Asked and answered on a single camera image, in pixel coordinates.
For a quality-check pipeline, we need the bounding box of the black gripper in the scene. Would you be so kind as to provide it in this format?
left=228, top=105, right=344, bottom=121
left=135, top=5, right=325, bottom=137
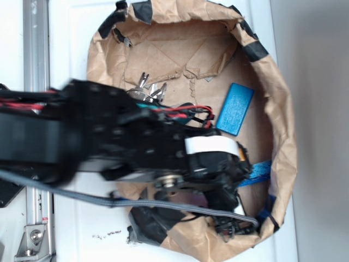
left=154, top=128, right=252, bottom=212

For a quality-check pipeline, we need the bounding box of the blue sponge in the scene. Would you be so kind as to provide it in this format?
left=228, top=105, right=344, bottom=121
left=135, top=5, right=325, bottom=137
left=239, top=160, right=272, bottom=187

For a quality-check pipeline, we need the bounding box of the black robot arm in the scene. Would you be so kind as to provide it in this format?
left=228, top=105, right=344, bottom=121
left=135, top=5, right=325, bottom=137
left=1, top=80, right=252, bottom=210

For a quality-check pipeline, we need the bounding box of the dark teal oval case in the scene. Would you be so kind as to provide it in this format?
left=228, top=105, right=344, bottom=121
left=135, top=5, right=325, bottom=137
left=136, top=103, right=196, bottom=124

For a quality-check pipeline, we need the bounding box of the blue wooden block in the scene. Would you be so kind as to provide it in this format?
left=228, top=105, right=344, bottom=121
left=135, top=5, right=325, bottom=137
left=216, top=83, right=254, bottom=136

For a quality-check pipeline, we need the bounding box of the silver key bunch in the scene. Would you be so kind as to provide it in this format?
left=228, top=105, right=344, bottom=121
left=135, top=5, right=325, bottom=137
left=127, top=72, right=167, bottom=103

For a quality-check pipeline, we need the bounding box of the brown paper bag bin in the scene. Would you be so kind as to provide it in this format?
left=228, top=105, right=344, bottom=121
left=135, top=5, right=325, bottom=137
left=87, top=1, right=297, bottom=261

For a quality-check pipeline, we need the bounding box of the aluminium rail frame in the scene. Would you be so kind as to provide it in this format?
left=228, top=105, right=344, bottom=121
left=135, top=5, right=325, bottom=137
left=23, top=1, right=56, bottom=261

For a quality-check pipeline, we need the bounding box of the metal corner bracket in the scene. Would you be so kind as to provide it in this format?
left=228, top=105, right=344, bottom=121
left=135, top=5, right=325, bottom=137
left=14, top=224, right=51, bottom=261

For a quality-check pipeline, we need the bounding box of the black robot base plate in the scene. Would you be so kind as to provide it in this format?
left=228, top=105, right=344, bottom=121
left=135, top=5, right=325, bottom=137
left=0, top=84, right=27, bottom=209

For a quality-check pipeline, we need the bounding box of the grey sleeved cable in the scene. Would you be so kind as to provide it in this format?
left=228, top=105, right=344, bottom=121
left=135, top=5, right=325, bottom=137
left=0, top=169, right=259, bottom=227

